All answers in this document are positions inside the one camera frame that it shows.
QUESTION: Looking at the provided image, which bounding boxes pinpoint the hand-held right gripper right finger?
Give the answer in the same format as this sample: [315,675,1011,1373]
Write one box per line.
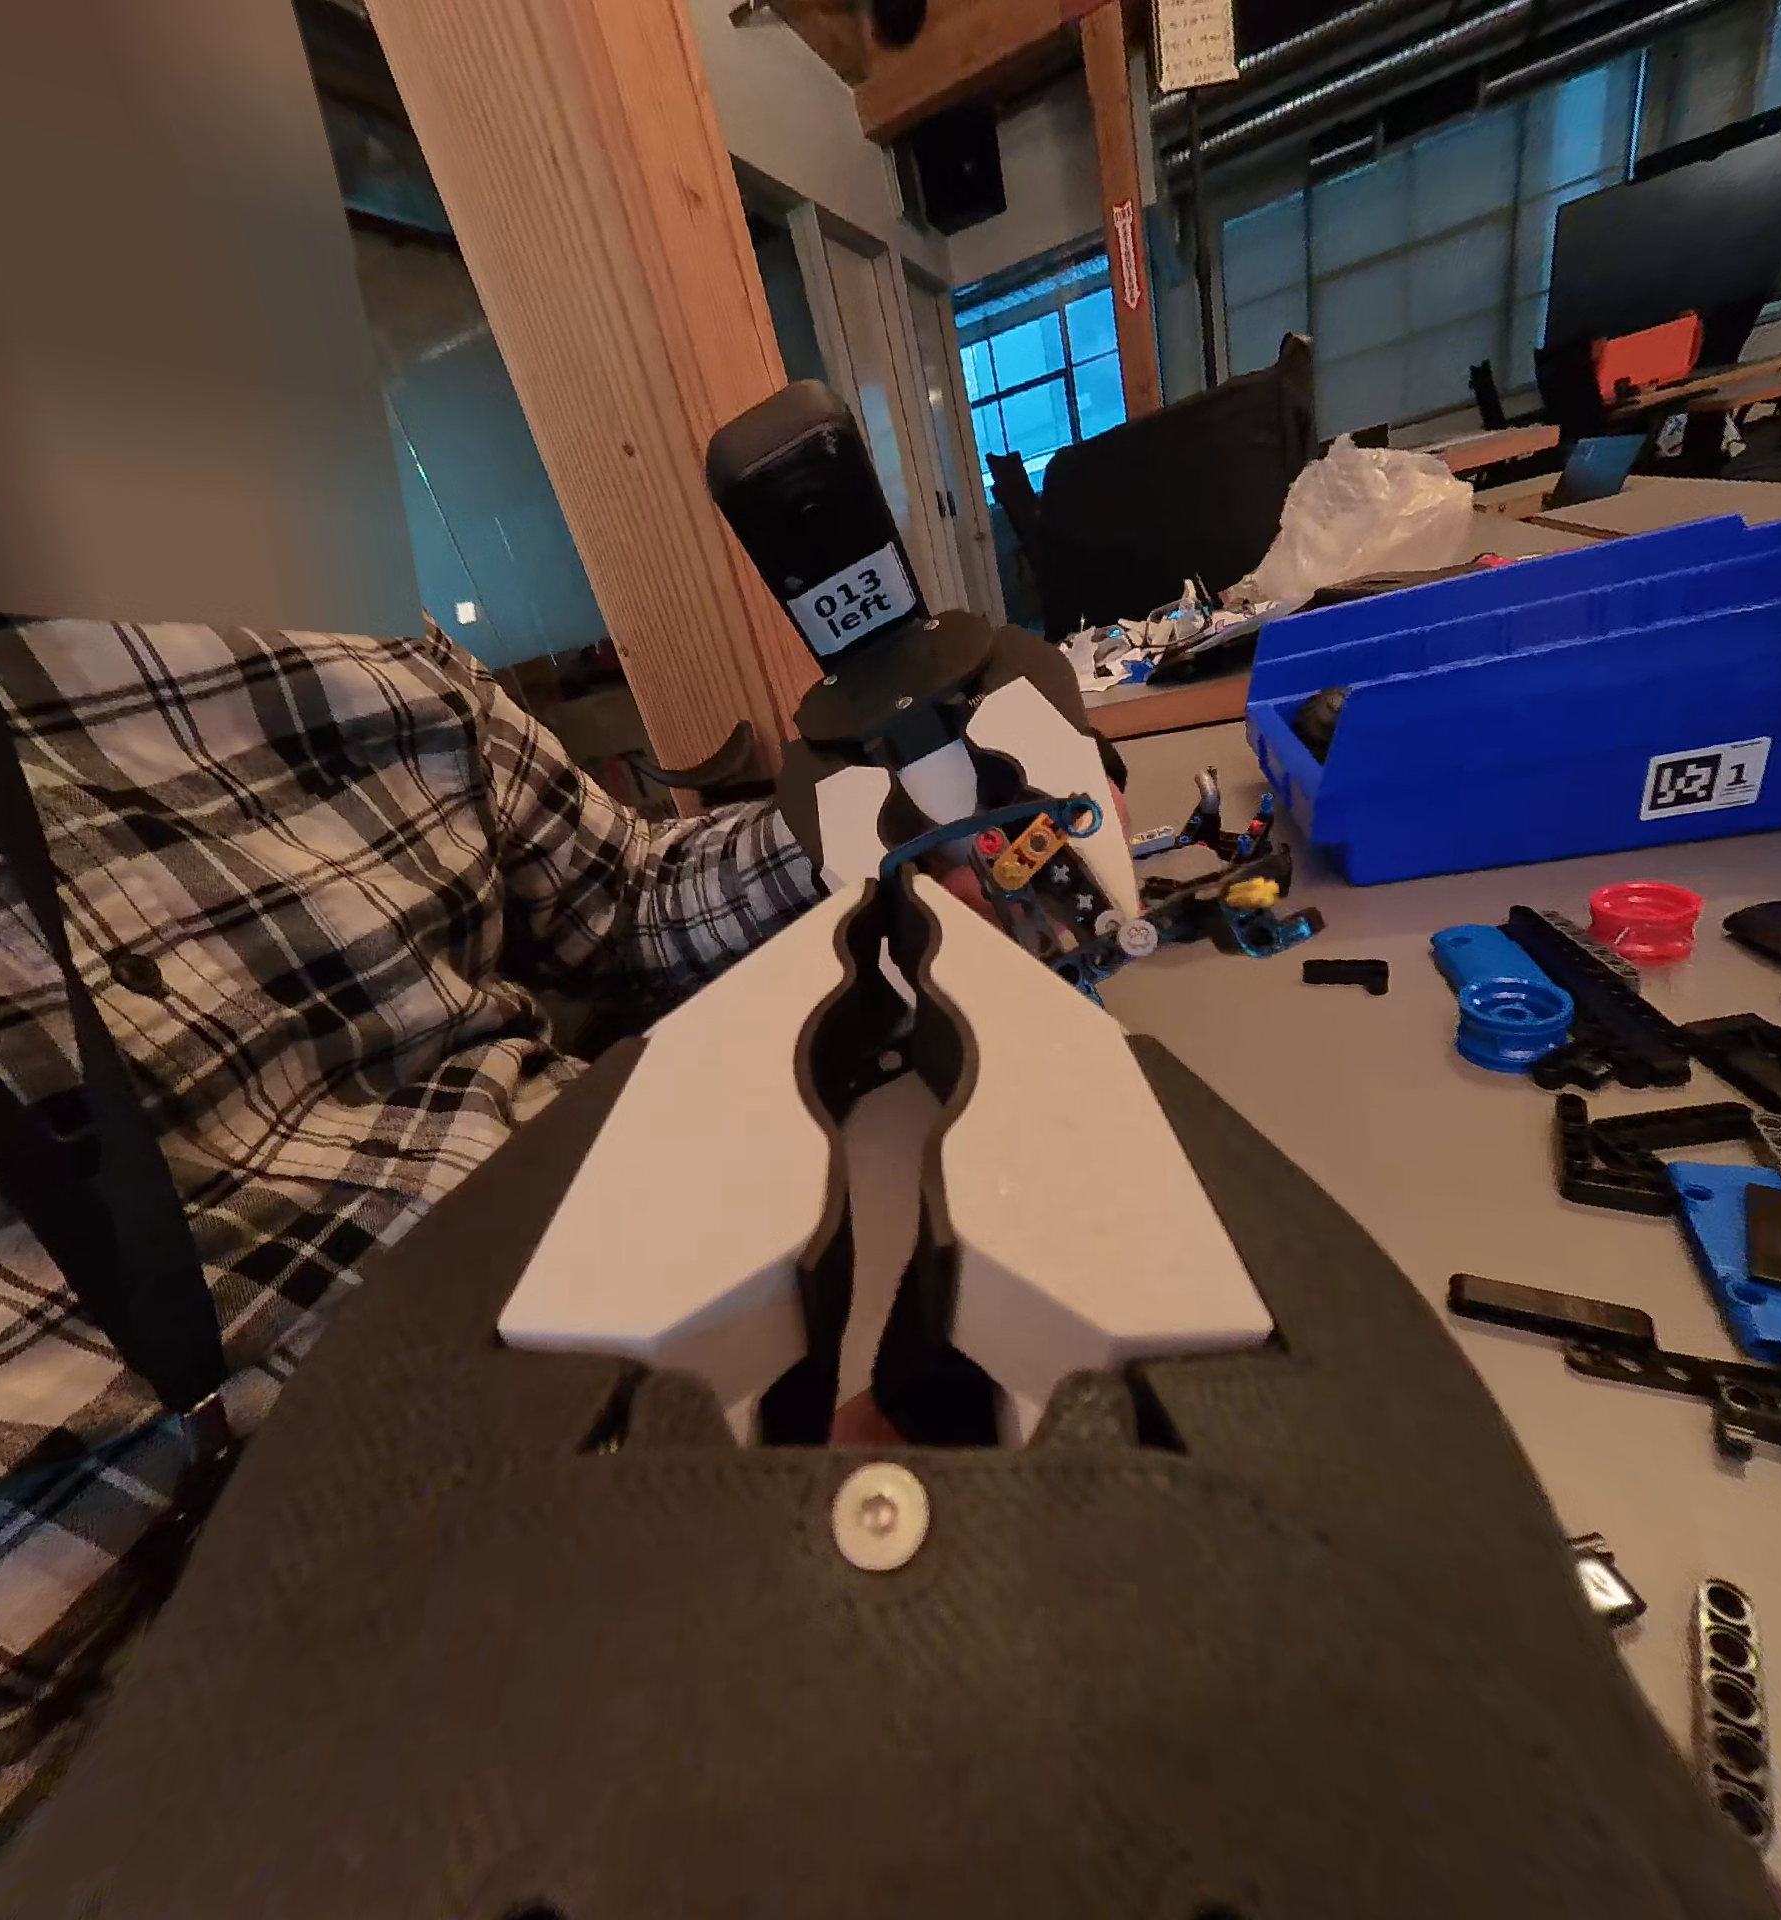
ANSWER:
[889,875,1278,1429]

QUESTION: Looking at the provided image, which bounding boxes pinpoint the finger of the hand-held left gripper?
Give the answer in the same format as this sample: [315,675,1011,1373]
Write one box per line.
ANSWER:
[962,679,1145,936]
[813,757,910,905]

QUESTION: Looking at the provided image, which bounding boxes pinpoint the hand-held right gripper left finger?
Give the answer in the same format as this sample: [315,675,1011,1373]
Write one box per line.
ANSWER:
[497,880,892,1412]

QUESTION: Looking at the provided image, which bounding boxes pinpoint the black and orange brick assembly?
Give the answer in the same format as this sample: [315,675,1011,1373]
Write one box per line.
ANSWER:
[882,797,1327,1007]

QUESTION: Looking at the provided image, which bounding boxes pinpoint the blue plastic bin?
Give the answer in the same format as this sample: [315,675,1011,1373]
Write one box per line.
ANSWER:
[1244,492,1781,891]

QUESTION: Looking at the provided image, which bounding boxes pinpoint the person's left forearm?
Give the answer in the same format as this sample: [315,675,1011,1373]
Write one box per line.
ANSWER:
[439,631,830,1053]

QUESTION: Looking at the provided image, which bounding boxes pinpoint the grey desk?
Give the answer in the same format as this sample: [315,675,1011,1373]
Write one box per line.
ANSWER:
[1091,720,1781,1920]

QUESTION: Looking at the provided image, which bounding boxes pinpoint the white door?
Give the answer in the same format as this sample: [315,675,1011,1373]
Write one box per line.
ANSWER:
[791,210,1008,620]

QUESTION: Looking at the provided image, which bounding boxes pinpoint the brown wooden board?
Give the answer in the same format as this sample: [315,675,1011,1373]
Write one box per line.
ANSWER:
[1080,667,1256,744]

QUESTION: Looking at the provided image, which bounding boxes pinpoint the crumpled packaging scraps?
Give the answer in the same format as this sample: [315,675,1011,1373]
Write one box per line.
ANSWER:
[1058,575,1289,690]

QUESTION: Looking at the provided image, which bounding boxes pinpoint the black chair armrest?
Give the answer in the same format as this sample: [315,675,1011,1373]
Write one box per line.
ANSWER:
[628,718,780,801]

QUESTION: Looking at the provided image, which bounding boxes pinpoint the paned window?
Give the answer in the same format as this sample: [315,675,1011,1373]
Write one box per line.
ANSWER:
[955,286,1126,460]

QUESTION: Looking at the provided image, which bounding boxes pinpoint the wooden pillar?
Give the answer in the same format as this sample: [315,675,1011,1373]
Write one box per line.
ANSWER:
[361,0,820,819]

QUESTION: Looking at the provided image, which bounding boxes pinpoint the clear plastic bag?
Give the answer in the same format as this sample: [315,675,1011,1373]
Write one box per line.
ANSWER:
[1248,435,1476,606]

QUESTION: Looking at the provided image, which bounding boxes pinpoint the long blue curved panel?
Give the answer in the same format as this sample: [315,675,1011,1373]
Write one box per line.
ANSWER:
[1429,922,1537,1007]

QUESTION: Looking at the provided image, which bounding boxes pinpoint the blue toy wheel rim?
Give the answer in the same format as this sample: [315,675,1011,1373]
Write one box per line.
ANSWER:
[1454,975,1579,1076]

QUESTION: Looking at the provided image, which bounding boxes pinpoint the black flat liftarm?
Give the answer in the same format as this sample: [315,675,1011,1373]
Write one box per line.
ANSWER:
[1448,1273,1658,1349]

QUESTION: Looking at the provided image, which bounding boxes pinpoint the person's plaid shirt torso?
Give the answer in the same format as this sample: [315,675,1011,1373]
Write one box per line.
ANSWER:
[0,615,651,1846]

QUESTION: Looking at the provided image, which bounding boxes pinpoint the long black beam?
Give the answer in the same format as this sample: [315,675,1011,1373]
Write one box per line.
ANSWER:
[1501,905,1697,1091]

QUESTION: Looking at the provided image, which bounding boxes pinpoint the white paper notice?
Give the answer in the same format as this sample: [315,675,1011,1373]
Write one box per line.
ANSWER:
[1149,0,1239,94]

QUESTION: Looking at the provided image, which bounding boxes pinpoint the red toy wheel rim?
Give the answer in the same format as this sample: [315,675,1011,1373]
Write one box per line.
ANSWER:
[1586,880,1704,964]

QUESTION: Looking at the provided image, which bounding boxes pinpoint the open laptop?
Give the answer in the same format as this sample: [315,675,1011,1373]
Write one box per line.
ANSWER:
[1543,433,1651,516]

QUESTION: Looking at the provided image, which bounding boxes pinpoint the blue panel with holes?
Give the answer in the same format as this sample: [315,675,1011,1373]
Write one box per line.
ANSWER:
[1666,1159,1781,1364]

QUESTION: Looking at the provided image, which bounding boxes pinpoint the black plate with pins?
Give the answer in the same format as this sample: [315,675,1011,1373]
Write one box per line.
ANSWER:
[1561,1530,1651,1630]

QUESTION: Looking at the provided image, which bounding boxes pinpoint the black beam with connectors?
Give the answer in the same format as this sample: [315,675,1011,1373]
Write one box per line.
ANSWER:
[1565,1339,1781,1490]

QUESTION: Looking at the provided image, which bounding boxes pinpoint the orange object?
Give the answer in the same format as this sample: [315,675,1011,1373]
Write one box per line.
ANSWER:
[1586,312,1704,404]

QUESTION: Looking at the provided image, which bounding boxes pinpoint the short black beam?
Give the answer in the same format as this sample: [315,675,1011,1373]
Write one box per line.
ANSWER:
[1688,1576,1776,1851]

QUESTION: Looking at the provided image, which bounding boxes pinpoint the black computer monitor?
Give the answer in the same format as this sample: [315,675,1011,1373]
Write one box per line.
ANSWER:
[1543,102,1781,370]

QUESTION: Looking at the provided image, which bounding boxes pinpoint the black wall speaker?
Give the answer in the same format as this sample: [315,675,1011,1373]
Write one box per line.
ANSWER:
[902,102,1008,238]

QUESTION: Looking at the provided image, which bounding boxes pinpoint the red handled cutter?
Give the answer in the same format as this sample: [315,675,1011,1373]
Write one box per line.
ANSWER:
[1306,549,1559,613]

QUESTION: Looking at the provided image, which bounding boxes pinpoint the black angular beam frame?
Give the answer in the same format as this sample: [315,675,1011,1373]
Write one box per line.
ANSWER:
[1553,1091,1781,1221]

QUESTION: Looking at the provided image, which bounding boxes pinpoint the black shoulder strap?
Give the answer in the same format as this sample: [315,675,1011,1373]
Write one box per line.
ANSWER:
[0,608,228,1416]

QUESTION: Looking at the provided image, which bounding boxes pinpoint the black rectangular frame piece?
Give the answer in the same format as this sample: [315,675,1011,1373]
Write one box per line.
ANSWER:
[1676,1011,1781,1157]

